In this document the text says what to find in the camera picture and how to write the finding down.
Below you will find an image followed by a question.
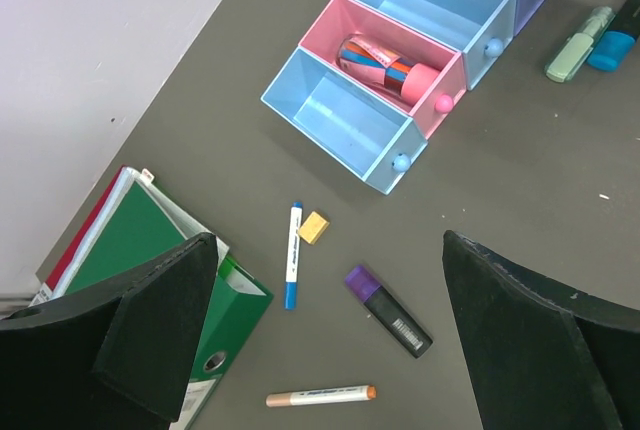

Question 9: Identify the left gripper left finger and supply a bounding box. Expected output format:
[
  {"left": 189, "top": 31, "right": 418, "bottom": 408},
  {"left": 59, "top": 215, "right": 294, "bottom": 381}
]
[{"left": 1, "top": 233, "right": 218, "bottom": 429}]

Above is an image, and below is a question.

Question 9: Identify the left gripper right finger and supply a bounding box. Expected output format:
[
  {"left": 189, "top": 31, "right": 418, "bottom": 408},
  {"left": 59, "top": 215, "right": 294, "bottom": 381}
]
[{"left": 442, "top": 230, "right": 639, "bottom": 429}]

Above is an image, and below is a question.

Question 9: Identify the green ring binder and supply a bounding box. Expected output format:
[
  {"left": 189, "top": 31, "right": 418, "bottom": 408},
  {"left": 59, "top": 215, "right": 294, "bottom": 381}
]
[{"left": 62, "top": 181, "right": 273, "bottom": 429}]

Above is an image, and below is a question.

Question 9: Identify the purple black highlighter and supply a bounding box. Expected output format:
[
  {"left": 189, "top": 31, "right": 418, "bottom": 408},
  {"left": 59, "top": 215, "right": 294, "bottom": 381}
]
[{"left": 345, "top": 265, "right": 433, "bottom": 359}]

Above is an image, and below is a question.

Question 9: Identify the white blue pen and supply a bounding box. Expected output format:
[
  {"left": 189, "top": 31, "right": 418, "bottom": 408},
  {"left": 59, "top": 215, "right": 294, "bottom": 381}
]
[{"left": 284, "top": 202, "right": 303, "bottom": 311}]

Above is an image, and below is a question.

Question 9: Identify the yellow eraser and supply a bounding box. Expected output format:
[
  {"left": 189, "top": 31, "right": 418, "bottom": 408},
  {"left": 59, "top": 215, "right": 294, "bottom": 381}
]
[{"left": 298, "top": 211, "right": 329, "bottom": 245}]

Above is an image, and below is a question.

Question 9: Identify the green highlighter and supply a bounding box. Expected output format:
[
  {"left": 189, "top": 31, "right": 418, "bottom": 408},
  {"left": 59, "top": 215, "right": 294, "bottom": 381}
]
[{"left": 545, "top": 6, "right": 615, "bottom": 83}]

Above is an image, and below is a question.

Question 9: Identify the pink drawer bin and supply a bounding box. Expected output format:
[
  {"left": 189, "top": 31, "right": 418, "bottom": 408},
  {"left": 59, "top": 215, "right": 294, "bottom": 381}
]
[{"left": 300, "top": 0, "right": 467, "bottom": 138}]

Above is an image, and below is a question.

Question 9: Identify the crayon tube pink cap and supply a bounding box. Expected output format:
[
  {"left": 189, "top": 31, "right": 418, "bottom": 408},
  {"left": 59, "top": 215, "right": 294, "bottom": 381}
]
[{"left": 336, "top": 34, "right": 440, "bottom": 105}]

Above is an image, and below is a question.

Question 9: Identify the light blue bin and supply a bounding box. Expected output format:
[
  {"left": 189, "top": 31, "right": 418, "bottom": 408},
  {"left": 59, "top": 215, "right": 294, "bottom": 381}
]
[
  {"left": 261, "top": 47, "right": 428, "bottom": 195},
  {"left": 357, "top": 0, "right": 517, "bottom": 90}
]

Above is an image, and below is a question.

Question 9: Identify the blue black marker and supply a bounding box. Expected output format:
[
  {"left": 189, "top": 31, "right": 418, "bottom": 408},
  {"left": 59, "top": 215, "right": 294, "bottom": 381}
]
[{"left": 587, "top": 0, "right": 640, "bottom": 72}]

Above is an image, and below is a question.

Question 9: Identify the red folder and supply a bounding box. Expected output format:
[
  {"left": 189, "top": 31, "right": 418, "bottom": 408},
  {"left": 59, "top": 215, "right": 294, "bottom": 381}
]
[{"left": 29, "top": 166, "right": 155, "bottom": 306}]

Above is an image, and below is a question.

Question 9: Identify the pink pencil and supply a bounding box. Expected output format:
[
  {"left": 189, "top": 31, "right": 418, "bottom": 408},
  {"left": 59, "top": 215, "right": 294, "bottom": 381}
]
[{"left": 265, "top": 385, "right": 377, "bottom": 408}]

